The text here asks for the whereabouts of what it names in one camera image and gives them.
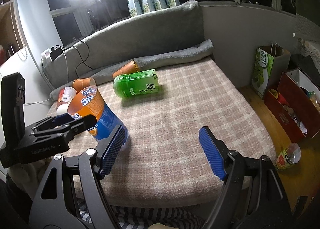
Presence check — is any blue Arctic Ocean cup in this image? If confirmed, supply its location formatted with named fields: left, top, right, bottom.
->
left=67, top=85, right=129, bottom=144

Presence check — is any white plastic cup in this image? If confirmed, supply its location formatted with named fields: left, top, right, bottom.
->
left=55, top=104, right=69, bottom=116

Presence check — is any red orange labelled cup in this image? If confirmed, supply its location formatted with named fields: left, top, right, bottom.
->
left=57, top=86, right=76, bottom=105

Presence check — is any orange paper cup left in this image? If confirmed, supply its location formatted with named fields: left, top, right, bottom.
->
left=72, top=78, right=96, bottom=93

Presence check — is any orange paper cup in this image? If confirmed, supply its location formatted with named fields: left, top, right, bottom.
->
left=112, top=60, right=140, bottom=79
left=72, top=78, right=96, bottom=93

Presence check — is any green plastic cup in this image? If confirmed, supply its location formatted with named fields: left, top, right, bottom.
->
left=113, top=69, right=159, bottom=98

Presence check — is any orange paper cup right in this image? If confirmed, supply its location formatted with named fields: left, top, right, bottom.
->
left=112, top=60, right=140, bottom=79

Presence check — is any plastic bottle on floor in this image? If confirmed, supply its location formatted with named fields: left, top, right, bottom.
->
left=276, top=143, right=301, bottom=170

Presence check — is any white power strip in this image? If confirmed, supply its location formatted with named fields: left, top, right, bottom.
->
left=41, top=48, right=52, bottom=63

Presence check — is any black power adapter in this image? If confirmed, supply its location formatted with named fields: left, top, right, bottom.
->
left=50, top=46, right=63, bottom=61

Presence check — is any plaid beige seat cover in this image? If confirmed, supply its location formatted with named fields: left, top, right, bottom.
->
left=98, top=57, right=276, bottom=208

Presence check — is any red cardboard box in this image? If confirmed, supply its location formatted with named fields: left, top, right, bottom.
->
left=264, top=69, right=319, bottom=143

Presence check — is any black tripod stand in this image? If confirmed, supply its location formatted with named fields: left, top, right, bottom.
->
left=87, top=0, right=113, bottom=31

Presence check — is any grey rolled blanket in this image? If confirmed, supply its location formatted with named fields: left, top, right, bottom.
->
left=43, top=39, right=214, bottom=102

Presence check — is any green paper shopping bag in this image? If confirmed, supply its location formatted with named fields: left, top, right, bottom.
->
left=251, top=43, right=291, bottom=99

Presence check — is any grey sofa backrest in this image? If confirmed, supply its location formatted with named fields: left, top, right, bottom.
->
left=43, top=0, right=204, bottom=78

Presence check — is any black cable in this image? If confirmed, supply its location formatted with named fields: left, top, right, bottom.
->
left=55, top=39, right=94, bottom=72

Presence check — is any white cable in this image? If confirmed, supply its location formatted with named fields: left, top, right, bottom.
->
left=23, top=48, right=70, bottom=106

